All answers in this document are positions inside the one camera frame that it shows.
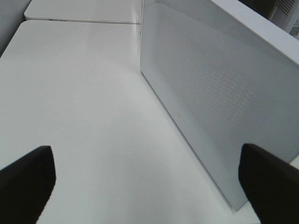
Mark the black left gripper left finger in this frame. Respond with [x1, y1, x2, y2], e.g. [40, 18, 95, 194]
[0, 146, 56, 224]

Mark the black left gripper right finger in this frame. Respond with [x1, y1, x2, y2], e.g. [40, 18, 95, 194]
[238, 143, 299, 224]

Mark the white microwave door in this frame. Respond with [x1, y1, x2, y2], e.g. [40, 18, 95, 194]
[141, 0, 299, 210]

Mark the white microwave oven body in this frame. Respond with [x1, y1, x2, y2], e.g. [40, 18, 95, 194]
[238, 0, 299, 40]

